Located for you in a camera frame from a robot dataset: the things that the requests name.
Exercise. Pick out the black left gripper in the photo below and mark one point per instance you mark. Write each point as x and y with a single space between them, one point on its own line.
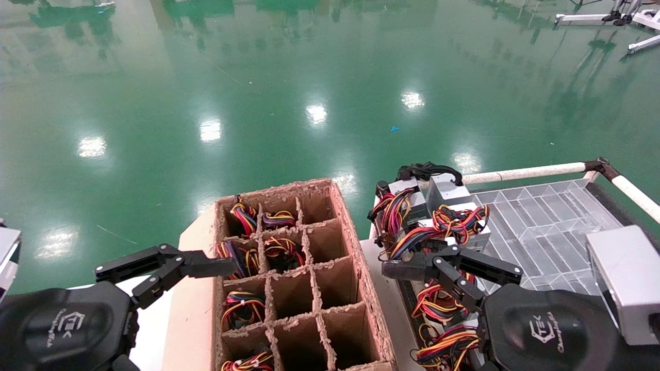
62 330

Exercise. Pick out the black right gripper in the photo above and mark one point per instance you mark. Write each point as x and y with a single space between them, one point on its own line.
557 335

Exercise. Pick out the clear plastic compartment tray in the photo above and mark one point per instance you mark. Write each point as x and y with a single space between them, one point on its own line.
546 232

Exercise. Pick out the cardboard box with dividers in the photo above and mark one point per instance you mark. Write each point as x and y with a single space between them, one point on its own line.
337 283

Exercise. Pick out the black cart deck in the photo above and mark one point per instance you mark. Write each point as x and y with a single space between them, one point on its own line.
611 203

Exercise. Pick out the white floor bar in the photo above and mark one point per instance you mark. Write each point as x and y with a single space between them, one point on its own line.
644 44

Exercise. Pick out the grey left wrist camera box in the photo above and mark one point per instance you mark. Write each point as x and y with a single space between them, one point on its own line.
7 252

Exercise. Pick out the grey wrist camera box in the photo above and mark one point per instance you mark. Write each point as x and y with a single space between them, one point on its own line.
7 252
624 278

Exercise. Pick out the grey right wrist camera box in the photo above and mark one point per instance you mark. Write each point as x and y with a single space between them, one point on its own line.
624 278

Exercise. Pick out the black rail corner joint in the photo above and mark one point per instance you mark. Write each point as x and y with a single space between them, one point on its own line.
600 166

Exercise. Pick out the short white padded rail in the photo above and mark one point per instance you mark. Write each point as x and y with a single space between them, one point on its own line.
642 198

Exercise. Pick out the white floor frame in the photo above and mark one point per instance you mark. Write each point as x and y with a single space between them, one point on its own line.
577 19

